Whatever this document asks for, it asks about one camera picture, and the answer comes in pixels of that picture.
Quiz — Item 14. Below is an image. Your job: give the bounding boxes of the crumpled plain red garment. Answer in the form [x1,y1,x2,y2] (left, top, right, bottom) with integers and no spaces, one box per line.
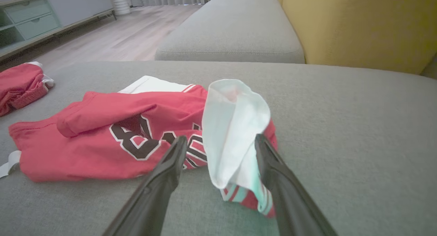
[0,61,55,117]

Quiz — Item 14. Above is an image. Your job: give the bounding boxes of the red basketball shorts with print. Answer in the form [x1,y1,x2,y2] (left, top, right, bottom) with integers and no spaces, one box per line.
[0,75,278,219]

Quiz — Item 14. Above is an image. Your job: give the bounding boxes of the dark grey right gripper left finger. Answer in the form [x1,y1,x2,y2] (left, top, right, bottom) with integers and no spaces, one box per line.
[102,136,188,236]

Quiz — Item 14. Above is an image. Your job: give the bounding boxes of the white ribbed bin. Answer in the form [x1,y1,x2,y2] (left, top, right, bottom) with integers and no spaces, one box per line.
[110,0,131,16]

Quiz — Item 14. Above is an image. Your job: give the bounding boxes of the yellow sofa backrest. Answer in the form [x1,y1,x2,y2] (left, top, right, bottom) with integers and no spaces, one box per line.
[275,0,437,75]

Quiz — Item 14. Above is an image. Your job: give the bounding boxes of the large grey sofa seat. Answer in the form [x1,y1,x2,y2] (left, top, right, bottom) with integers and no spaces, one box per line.
[0,61,437,236]

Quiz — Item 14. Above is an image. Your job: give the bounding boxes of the narrow grey sofa seat cushion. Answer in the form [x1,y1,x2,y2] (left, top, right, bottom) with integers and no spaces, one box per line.
[155,0,305,64]

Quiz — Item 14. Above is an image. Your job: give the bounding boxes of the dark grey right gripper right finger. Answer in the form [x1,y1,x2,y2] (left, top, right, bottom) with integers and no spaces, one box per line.
[255,134,338,236]

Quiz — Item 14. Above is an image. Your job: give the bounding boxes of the pale green cabinet drawer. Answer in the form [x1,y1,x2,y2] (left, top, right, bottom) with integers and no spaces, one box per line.
[16,14,61,40]
[4,0,52,24]

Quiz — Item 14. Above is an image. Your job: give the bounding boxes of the grey low cabinet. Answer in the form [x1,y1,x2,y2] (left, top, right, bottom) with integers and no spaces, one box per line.
[0,0,116,60]

